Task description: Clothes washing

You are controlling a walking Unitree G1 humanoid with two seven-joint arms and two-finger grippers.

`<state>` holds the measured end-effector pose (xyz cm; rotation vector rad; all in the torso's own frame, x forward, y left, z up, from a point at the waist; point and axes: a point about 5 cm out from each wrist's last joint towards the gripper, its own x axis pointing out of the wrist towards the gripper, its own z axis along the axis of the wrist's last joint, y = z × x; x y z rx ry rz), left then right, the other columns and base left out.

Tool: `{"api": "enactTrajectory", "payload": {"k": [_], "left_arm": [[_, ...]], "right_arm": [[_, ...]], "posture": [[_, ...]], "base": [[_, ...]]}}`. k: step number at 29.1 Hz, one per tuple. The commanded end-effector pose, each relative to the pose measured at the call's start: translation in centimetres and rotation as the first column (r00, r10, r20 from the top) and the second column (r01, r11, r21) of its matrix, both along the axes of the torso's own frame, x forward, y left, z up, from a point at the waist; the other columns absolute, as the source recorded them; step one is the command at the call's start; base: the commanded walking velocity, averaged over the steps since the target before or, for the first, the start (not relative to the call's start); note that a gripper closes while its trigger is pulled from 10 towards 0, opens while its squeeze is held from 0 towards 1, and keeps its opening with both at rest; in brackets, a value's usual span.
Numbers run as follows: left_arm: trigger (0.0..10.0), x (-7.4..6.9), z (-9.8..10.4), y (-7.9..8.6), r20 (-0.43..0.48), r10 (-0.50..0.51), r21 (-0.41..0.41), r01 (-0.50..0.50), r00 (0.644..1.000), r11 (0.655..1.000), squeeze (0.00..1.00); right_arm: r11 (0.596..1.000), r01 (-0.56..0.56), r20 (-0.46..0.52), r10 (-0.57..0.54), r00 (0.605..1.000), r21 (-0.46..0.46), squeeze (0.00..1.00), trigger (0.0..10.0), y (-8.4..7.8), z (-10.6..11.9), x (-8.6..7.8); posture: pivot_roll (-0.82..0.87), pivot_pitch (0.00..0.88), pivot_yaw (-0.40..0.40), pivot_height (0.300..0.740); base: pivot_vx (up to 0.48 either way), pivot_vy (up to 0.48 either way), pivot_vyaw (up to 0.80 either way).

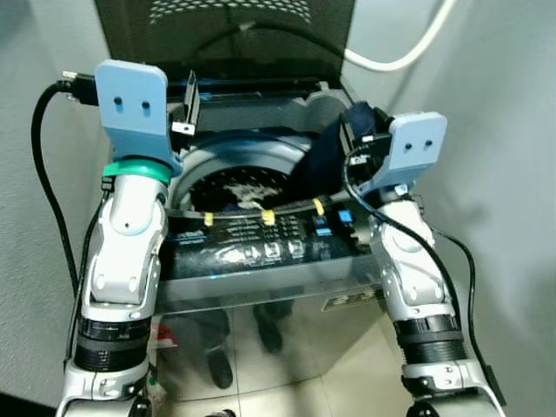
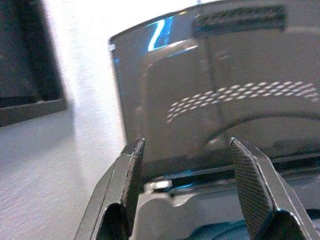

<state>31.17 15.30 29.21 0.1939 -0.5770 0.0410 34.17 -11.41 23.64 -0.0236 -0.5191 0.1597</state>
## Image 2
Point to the dark grey cabinet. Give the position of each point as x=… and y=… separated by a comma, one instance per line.
x=25, y=62

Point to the dark glass washing machine lid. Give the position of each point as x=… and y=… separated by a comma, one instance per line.
x=180, y=100

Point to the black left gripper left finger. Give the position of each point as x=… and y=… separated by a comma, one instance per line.
x=132, y=175

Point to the grey top-loading washing machine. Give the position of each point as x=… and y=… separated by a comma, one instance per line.
x=175, y=215

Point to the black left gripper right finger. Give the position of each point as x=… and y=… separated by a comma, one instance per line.
x=250, y=180

